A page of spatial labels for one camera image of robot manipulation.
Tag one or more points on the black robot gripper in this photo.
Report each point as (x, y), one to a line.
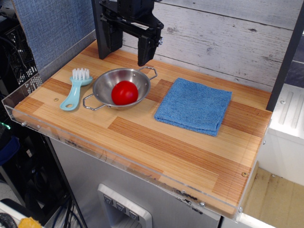
(136, 18)

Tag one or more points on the red plastic tomato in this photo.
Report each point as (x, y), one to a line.
(124, 93)

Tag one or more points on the small stainless steel pot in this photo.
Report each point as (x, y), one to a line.
(105, 83)

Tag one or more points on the light blue scrub brush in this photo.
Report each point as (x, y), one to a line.
(80, 77)

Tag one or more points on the clear acrylic table guard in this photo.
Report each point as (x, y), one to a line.
(210, 173)

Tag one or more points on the folded blue cloth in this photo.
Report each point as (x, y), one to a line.
(194, 107)

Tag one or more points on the black plastic crate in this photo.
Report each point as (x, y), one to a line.
(17, 64)

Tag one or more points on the stainless steel cabinet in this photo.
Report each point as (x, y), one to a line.
(84, 173)

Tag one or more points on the white side unit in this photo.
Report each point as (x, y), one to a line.
(282, 149)

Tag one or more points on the yellow object bottom left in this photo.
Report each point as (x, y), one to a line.
(29, 223)

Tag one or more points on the dark grey left post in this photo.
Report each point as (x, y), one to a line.
(108, 39)

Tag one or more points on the dark grey post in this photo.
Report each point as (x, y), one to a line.
(288, 58)
(108, 39)

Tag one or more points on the dark grey right post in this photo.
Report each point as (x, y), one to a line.
(288, 58)

